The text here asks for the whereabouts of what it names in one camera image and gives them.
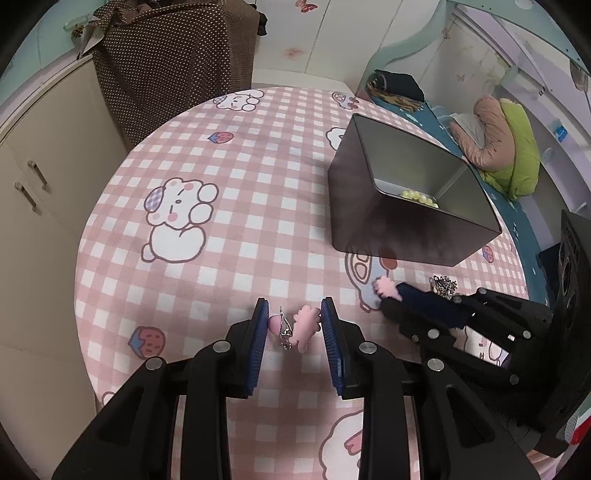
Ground folded dark clothes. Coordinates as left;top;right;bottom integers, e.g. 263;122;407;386
368;69;426;113

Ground green quilt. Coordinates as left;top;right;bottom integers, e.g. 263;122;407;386
480;98;542;200

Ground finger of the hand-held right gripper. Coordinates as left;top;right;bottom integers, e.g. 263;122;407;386
380;300;533;388
392;283;553;341

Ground dark metal box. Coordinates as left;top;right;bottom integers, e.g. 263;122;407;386
327;113;502;267

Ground silver metal chain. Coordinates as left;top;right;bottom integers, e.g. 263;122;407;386
429;274;459;302

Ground white pillow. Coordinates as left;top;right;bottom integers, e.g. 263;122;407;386
449;113;491;149

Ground beige cabinet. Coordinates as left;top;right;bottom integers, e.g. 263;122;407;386
0;58;131;398

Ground white wardrobe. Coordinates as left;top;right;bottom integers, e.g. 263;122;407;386
252;0;445;89

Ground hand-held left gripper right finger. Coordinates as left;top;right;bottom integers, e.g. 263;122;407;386
321;296;543;480

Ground pink quilt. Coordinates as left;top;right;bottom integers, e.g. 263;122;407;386
450;96;516;172

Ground pink plush keychain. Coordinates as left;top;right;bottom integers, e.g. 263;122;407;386
268;305;323;354

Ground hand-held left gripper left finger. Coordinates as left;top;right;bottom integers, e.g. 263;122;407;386
51;298;271;480

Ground brown polka-dot cloth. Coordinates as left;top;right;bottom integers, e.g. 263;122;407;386
91;0;260;147

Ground small pink plush charm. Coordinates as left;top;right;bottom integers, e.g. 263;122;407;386
372;276;402;299

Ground yellow-green bead bracelet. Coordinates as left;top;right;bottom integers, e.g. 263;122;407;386
398;189;440;209

